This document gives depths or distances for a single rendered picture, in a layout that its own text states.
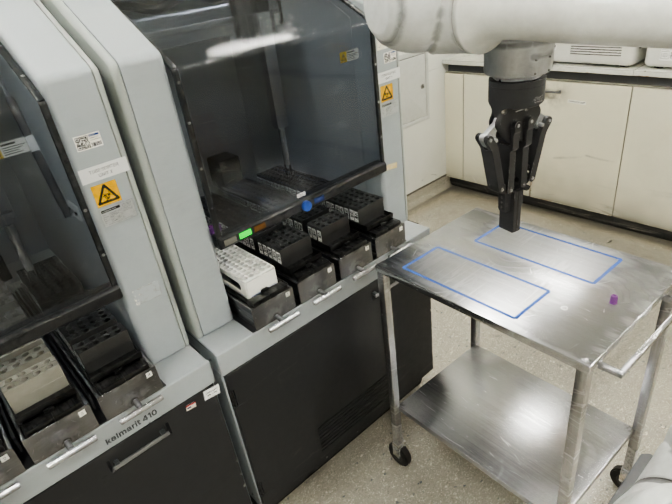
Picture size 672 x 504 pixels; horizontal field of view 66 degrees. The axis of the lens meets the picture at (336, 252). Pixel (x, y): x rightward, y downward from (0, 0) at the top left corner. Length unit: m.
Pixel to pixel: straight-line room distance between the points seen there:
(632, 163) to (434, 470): 2.01
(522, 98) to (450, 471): 1.45
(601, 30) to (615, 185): 2.76
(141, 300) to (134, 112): 0.43
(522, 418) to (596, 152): 1.90
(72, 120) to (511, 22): 0.84
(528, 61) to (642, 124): 2.43
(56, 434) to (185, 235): 0.50
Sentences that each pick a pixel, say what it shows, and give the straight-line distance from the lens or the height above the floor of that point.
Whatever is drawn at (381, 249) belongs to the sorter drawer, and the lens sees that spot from 1.62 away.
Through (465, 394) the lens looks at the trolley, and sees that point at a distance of 1.80.
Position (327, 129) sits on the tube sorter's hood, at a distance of 1.46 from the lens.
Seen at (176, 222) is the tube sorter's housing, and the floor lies 1.07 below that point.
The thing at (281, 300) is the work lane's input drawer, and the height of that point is 0.78.
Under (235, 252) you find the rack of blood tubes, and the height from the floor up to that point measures 0.86.
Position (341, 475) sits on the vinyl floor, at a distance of 1.97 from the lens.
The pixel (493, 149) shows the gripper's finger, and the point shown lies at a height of 1.30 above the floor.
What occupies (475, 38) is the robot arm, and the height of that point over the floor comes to 1.47.
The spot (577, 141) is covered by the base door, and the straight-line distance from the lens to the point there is 3.30.
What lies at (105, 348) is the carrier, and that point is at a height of 0.86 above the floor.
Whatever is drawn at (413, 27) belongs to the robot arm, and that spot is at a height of 1.49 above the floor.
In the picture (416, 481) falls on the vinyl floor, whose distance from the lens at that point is 1.93.
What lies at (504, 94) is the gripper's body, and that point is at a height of 1.38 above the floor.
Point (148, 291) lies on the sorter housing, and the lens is 1.30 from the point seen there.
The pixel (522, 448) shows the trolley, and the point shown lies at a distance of 1.68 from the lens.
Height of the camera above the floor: 1.56
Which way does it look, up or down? 30 degrees down
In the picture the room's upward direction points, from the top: 8 degrees counter-clockwise
